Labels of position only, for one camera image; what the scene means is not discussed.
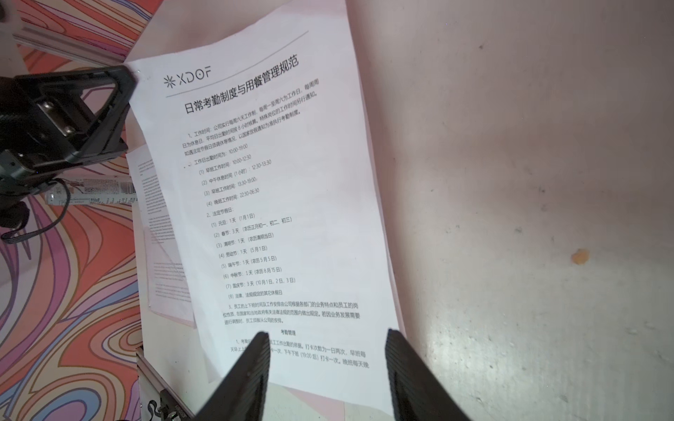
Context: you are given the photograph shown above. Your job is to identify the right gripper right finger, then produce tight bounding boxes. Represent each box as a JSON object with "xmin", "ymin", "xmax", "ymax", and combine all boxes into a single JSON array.
[{"xmin": 385, "ymin": 329, "xmax": 470, "ymax": 421}]

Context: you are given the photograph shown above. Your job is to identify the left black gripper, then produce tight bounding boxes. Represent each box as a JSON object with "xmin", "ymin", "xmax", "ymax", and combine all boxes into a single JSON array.
[{"xmin": 1, "ymin": 66, "xmax": 137, "ymax": 229}]

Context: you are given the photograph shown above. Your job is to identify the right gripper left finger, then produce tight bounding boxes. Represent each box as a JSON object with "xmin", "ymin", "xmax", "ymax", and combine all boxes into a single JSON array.
[{"xmin": 193, "ymin": 332, "xmax": 270, "ymax": 421}]

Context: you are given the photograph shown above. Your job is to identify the printed paper sheet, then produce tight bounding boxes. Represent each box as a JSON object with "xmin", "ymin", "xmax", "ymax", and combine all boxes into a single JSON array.
[
  {"xmin": 126, "ymin": 146, "xmax": 196, "ymax": 328},
  {"xmin": 125, "ymin": 0, "xmax": 401, "ymax": 417}
]

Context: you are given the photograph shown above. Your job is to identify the pink paper folder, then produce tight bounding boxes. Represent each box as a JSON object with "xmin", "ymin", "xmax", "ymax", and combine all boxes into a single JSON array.
[{"xmin": 272, "ymin": 1, "xmax": 399, "ymax": 413}]

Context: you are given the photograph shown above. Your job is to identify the silver drink can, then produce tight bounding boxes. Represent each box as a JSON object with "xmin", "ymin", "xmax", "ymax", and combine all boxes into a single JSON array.
[{"xmin": 45, "ymin": 175, "xmax": 137, "ymax": 206}]

